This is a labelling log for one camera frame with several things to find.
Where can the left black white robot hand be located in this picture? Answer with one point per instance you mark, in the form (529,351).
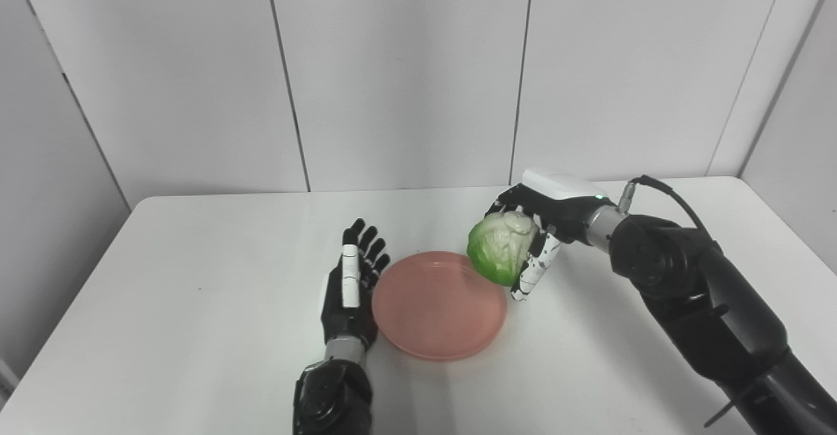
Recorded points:
(350,291)

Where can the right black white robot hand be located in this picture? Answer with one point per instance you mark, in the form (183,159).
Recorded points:
(556,212)

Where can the green white cabbage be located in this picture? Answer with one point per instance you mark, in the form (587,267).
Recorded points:
(500,248)

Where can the pink round plate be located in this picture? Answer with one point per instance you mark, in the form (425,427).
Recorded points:
(435,311)

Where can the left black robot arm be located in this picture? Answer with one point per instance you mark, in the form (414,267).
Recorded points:
(333,392)

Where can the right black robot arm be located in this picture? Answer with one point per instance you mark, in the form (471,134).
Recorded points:
(700,297)

